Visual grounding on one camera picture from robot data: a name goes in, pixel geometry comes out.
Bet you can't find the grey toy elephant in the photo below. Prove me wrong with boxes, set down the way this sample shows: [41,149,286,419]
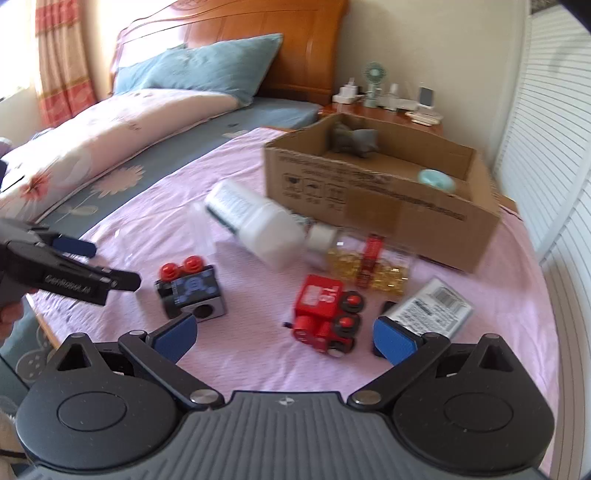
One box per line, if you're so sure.
[330,122,380,158]

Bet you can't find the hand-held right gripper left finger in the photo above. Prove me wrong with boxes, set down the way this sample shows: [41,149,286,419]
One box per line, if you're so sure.
[44,313,227,412]

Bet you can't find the white flat tray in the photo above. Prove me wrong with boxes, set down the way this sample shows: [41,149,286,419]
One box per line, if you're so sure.
[406,108,444,125]

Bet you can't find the black correction tape dispenser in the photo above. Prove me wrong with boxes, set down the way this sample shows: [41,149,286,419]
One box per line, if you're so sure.
[372,276,475,358]

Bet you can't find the white charger plug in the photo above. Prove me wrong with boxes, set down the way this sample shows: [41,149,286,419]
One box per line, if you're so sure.
[333,83,365,104]

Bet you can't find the orange patterned curtain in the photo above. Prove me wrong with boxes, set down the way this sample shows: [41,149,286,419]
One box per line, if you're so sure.
[34,0,98,127]

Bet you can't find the blue bed sheet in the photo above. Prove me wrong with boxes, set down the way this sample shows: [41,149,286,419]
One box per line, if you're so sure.
[0,95,324,384]

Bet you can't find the wooden nightstand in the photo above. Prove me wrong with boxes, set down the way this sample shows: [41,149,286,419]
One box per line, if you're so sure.
[321,99,446,137]

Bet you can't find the white plastic bottle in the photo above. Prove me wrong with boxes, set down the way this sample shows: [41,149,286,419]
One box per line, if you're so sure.
[203,180,308,271]

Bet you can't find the brown cardboard box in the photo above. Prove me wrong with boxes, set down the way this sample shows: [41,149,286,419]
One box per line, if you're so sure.
[263,113,504,275]

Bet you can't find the red toy train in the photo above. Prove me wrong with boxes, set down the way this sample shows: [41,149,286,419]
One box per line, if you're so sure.
[284,274,365,356]

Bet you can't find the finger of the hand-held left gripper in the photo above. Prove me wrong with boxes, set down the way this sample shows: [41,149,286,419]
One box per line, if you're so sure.
[28,224,98,260]
[62,256,142,293]

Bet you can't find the pink blanket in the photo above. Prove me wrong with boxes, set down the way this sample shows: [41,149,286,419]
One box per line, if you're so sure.
[25,126,561,476]

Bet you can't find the wooden headboard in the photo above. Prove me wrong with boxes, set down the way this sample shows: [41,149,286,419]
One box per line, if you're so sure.
[113,0,349,107]

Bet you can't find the black toy block red knobs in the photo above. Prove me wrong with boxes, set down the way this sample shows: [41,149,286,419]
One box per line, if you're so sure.
[154,256,228,321]

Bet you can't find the floral quilt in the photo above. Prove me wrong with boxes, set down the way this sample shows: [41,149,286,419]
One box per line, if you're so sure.
[0,88,238,222]

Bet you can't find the teal round case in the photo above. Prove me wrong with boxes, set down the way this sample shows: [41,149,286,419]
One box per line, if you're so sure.
[417,168,459,195]

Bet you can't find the clear jar with silver cap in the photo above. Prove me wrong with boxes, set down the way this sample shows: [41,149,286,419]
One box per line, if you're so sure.
[305,224,414,294]

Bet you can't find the white louvred closet doors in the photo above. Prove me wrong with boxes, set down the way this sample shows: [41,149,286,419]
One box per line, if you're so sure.
[492,0,591,480]

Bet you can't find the blue pillow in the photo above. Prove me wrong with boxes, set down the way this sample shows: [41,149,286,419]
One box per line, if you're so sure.
[112,33,284,108]

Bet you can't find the small green desk fan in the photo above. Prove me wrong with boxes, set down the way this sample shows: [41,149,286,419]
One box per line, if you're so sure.
[362,61,386,108]

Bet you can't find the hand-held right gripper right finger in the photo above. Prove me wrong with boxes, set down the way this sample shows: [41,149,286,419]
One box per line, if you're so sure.
[346,316,532,412]

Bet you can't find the person's left hand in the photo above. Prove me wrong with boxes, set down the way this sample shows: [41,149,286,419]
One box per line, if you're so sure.
[0,300,25,345]

